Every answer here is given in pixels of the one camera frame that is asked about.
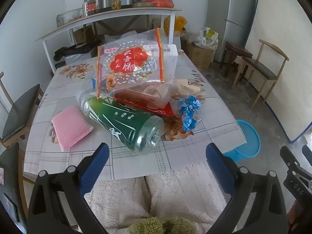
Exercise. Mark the pink sponge cloth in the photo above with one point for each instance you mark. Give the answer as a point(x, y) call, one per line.
point(70, 126)

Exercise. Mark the clear snack bag red label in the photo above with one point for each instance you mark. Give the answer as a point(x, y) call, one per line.
point(126, 61)

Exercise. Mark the green fluffy slipper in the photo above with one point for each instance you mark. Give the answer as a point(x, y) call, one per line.
point(146, 226)
point(180, 225)

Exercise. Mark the light wooden chair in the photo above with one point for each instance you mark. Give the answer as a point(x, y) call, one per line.
point(263, 69)

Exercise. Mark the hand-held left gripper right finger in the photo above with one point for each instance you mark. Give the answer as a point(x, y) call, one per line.
point(218, 170)

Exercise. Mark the dark wooden stool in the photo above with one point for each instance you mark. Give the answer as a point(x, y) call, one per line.
point(237, 50)

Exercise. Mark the wooden chair dark seat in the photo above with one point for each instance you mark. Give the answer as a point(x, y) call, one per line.
point(19, 109)

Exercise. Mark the clear tray with red film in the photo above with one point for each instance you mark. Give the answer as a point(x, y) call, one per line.
point(146, 107)

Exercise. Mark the yellow plush toy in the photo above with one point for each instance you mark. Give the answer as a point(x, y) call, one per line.
point(179, 24)

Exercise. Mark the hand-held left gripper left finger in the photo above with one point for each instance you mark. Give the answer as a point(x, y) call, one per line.
point(97, 165)

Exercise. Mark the blue plastic basket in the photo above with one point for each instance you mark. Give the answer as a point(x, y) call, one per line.
point(246, 139)

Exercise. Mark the jar with red lid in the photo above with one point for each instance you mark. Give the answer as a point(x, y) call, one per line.
point(91, 7)

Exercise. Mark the glass bowl with lid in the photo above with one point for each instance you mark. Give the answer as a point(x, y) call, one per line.
point(69, 17)

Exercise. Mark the black bag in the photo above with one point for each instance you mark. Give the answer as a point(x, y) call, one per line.
point(73, 50)

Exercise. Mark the grey refrigerator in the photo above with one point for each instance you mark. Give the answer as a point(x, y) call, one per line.
point(234, 12)

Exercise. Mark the white shelf table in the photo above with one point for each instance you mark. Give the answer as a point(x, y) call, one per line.
point(117, 14)

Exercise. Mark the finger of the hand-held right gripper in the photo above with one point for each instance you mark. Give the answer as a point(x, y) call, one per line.
point(288, 157)
point(307, 153)

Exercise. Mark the cardboard box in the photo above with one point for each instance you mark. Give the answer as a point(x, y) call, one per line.
point(199, 54)

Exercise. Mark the white mattress blue edge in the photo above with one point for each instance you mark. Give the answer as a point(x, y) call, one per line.
point(280, 29)

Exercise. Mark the blue foil wrapper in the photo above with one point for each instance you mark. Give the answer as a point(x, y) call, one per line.
point(189, 112)

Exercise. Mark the green plastic bottle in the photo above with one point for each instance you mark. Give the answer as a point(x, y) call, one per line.
point(117, 121)

